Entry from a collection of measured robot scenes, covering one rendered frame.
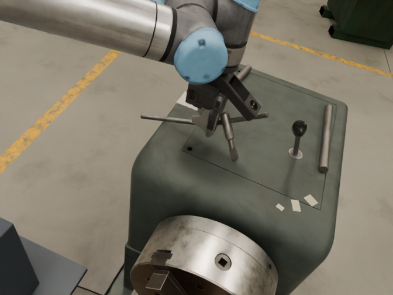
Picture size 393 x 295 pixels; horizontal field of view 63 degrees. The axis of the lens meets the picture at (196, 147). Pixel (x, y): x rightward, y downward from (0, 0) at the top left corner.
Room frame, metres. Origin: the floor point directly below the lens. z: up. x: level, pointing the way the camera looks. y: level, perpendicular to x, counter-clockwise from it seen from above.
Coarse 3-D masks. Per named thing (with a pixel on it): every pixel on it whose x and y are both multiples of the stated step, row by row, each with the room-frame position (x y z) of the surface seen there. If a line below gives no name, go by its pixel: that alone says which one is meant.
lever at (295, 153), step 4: (296, 140) 0.58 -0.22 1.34; (296, 144) 0.59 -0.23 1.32; (292, 148) 0.64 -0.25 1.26; (296, 148) 0.60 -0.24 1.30; (292, 152) 0.63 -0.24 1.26; (296, 152) 0.61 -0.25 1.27; (300, 152) 0.63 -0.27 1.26; (292, 156) 0.61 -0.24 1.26; (296, 156) 0.61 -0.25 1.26; (300, 156) 0.62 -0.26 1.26
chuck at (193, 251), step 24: (168, 240) 0.33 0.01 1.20; (192, 240) 0.33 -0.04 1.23; (216, 240) 0.34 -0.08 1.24; (144, 264) 0.28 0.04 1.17; (168, 264) 0.27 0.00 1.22; (192, 264) 0.28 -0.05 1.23; (240, 264) 0.30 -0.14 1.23; (144, 288) 0.28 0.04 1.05; (192, 288) 0.26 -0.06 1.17; (216, 288) 0.25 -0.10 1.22; (240, 288) 0.26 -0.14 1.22; (264, 288) 0.29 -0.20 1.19
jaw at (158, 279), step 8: (160, 256) 0.30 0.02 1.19; (168, 256) 0.29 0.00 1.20; (152, 264) 0.28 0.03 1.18; (160, 264) 0.28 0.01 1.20; (160, 272) 0.27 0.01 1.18; (168, 272) 0.27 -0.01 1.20; (152, 280) 0.25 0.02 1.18; (160, 280) 0.25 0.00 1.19; (168, 280) 0.26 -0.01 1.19; (176, 280) 0.26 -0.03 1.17; (152, 288) 0.24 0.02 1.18; (160, 288) 0.23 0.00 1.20; (168, 288) 0.24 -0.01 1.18; (176, 288) 0.25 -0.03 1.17
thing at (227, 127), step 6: (222, 114) 0.59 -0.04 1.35; (228, 114) 0.59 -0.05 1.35; (222, 120) 0.58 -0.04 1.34; (228, 120) 0.58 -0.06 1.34; (228, 126) 0.58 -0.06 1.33; (228, 132) 0.57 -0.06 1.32; (228, 138) 0.56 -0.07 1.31; (234, 144) 0.56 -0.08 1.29; (234, 150) 0.55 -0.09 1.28; (234, 156) 0.55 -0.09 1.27
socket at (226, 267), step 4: (216, 256) 0.30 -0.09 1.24; (220, 256) 0.31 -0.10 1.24; (224, 256) 0.31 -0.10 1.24; (216, 260) 0.29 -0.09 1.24; (220, 260) 0.30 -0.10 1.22; (224, 260) 0.30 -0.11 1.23; (228, 260) 0.30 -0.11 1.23; (216, 264) 0.29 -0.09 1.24; (220, 264) 0.30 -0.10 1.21; (224, 264) 0.30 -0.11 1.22; (228, 264) 0.29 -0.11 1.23; (220, 268) 0.28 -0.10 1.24; (224, 268) 0.28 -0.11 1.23; (228, 268) 0.29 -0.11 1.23
